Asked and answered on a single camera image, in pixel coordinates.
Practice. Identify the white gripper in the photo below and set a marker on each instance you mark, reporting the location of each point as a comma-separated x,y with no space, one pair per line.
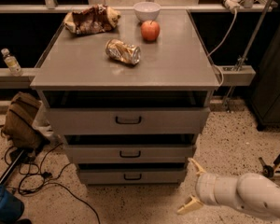
204,187

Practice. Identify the grey drawer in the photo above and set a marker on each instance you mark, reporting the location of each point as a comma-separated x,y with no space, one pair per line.
129,148
77,121
132,173

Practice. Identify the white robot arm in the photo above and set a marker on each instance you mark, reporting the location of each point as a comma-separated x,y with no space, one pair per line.
250,193

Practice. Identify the grey bottom drawer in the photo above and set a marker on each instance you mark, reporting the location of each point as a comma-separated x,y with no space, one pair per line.
132,173

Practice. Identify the grey drawer cabinet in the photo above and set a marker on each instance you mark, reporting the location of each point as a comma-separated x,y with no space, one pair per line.
173,72

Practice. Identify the grey top drawer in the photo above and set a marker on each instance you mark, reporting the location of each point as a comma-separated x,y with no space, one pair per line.
77,121

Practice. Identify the black wheeled stand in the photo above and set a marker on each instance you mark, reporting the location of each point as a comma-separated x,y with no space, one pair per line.
269,171

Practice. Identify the dark cabinet at right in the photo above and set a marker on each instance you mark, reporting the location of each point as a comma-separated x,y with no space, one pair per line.
265,95

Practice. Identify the crushed silver soda can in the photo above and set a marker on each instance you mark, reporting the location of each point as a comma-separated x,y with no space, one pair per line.
122,52

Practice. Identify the red apple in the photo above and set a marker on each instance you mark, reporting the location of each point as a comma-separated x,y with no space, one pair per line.
150,30

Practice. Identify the white bowl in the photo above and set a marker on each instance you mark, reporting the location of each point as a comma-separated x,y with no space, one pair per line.
146,11

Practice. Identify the brown canvas bag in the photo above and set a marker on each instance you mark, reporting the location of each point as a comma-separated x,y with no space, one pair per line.
20,116

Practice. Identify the blue plastic container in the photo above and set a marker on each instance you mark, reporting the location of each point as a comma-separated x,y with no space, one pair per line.
11,208

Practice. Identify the crumpled brown chip bag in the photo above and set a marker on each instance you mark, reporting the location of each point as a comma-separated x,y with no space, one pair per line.
93,20

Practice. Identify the metal support pole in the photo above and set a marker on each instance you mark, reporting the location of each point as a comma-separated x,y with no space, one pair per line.
242,59

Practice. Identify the clear plastic water bottle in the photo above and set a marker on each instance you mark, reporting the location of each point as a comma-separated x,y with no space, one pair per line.
12,63

